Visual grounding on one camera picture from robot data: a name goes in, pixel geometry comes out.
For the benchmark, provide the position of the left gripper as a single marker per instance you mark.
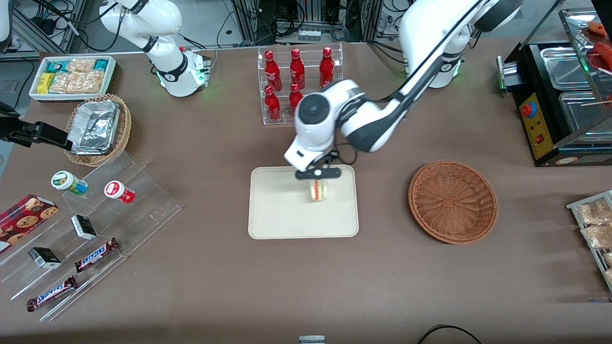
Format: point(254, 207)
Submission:
point(330, 157)

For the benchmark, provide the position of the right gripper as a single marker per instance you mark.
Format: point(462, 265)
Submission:
point(23, 134)

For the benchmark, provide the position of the triangle sandwich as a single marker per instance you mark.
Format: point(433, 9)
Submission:
point(319, 191)

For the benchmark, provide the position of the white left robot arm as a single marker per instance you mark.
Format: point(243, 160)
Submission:
point(368, 119)

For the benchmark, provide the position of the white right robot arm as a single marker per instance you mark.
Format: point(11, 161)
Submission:
point(179, 71)

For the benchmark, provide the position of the cream plastic tray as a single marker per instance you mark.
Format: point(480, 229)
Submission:
point(277, 210)

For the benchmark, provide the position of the light wicker basket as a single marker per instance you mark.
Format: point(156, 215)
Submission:
point(123, 129)

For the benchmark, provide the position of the brown wicker basket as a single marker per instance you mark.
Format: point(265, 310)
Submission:
point(452, 203)

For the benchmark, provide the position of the stack of foil trays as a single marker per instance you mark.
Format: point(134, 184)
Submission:
point(93, 126)

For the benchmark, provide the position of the green lid cup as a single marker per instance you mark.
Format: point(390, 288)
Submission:
point(64, 180)

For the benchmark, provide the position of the yellow snack packet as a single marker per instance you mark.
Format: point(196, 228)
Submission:
point(45, 83)

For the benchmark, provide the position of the clear cracker bag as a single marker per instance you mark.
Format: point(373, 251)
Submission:
point(88, 82)
point(81, 65)
point(62, 83)

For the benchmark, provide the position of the clear acrylic bottle rack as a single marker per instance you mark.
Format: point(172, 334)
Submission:
point(287, 119)

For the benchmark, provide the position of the teal snack packet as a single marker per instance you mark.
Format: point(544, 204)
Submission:
point(101, 65)
point(57, 66)

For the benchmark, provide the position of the red cola bottle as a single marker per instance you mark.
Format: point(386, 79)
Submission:
point(272, 107)
point(272, 71)
point(297, 71)
point(294, 93)
point(326, 67)

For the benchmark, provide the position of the white snack bin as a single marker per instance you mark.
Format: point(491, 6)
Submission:
point(112, 76)

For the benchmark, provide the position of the red tartan cookie box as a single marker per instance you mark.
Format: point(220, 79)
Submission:
point(24, 220)

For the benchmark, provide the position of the red lid cup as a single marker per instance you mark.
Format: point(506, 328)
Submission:
point(117, 190)

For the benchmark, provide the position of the small black box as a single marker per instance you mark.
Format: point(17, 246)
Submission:
point(83, 227)
point(44, 258)

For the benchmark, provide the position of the clear acrylic stepped riser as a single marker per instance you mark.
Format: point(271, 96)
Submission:
point(143, 210)

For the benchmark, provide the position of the Snickers bar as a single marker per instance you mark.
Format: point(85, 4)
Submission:
point(51, 294)
point(95, 255)

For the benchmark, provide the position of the grey power strip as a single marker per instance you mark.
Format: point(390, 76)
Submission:
point(309, 35)

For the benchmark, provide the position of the small grey device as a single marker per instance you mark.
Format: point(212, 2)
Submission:
point(311, 339)

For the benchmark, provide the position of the red round knob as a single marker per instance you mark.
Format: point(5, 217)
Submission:
point(528, 110)

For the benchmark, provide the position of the black food warmer machine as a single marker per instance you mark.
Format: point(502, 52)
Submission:
point(538, 134)

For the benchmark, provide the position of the steel food pan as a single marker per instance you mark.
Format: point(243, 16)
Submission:
point(583, 117)
point(564, 69)

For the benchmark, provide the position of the clear bag of snacks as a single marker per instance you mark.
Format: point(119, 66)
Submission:
point(608, 259)
point(597, 236)
point(593, 212)

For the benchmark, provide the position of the red sausage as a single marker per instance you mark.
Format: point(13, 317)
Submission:
point(600, 27)
point(605, 55)

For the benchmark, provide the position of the aluminium frame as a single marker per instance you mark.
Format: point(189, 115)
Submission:
point(28, 28)

